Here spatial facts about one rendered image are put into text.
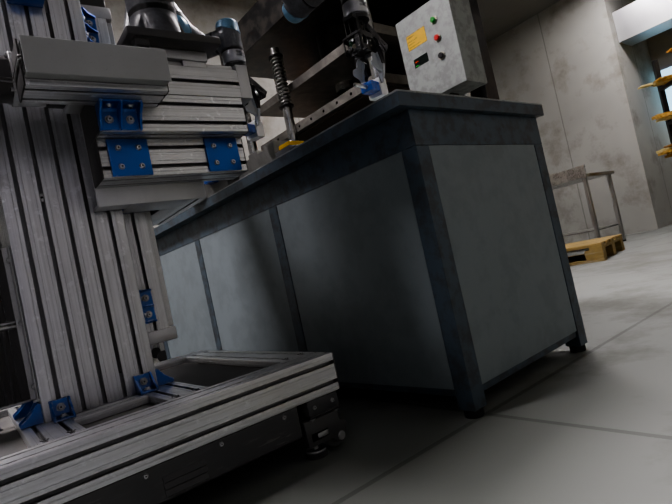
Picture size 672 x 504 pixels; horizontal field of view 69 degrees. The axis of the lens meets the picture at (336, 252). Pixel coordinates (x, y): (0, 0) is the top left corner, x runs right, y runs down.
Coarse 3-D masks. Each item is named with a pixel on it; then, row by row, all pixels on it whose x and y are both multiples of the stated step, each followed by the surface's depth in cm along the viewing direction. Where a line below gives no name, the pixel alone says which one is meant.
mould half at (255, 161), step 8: (272, 144) 167; (280, 144) 169; (256, 152) 175; (264, 152) 171; (272, 152) 167; (248, 160) 180; (256, 160) 176; (264, 160) 172; (248, 168) 180; (256, 168) 176; (240, 176) 185
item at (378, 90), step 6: (378, 78) 148; (384, 78) 150; (354, 84) 143; (360, 84) 144; (366, 84) 146; (372, 84) 145; (378, 84) 148; (384, 84) 150; (366, 90) 147; (372, 90) 147; (378, 90) 148; (384, 90) 149; (372, 96) 150; (378, 96) 149
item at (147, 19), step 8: (136, 8) 117; (144, 8) 117; (152, 8) 117; (160, 8) 118; (168, 8) 120; (128, 16) 120; (136, 16) 117; (144, 16) 117; (152, 16) 117; (160, 16) 117; (168, 16) 119; (176, 16) 123; (136, 24) 117; (144, 24) 117; (152, 24) 116; (160, 24) 116; (168, 24) 117; (176, 24) 120; (184, 32) 123
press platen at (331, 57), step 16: (384, 32) 241; (336, 48) 256; (400, 48) 262; (320, 64) 267; (336, 64) 265; (352, 64) 270; (368, 64) 274; (400, 64) 285; (304, 80) 279; (320, 80) 282; (336, 80) 288; (304, 96) 302; (320, 96) 308; (336, 96) 315; (272, 112) 319; (304, 112) 332
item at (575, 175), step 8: (576, 168) 543; (584, 168) 536; (552, 176) 565; (560, 176) 558; (568, 176) 551; (576, 176) 544; (584, 176) 538; (592, 176) 550; (600, 176) 579; (608, 176) 578; (552, 184) 567; (560, 184) 567; (568, 184) 598; (584, 184) 542; (608, 184) 580; (616, 200) 577; (592, 208) 539; (616, 208) 577; (592, 216) 540; (616, 216) 578; (616, 224) 574; (576, 232) 577; (584, 232) 553; (624, 232) 577; (624, 240) 575
